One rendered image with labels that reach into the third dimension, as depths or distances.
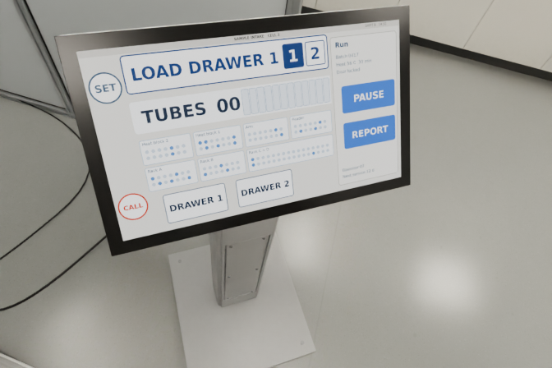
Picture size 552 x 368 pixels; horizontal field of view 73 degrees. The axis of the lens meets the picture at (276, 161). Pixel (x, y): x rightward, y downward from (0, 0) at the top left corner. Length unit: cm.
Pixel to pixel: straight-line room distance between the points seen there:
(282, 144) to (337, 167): 11
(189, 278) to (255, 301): 27
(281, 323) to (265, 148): 103
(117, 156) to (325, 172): 32
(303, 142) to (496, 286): 149
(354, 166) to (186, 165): 28
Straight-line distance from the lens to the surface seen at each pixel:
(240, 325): 151
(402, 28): 68
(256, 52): 57
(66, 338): 164
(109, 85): 55
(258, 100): 57
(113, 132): 56
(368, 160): 67
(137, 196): 58
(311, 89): 60
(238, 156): 58
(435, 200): 202
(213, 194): 59
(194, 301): 154
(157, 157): 56
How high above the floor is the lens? 152
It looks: 54 degrees down
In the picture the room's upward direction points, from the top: 12 degrees clockwise
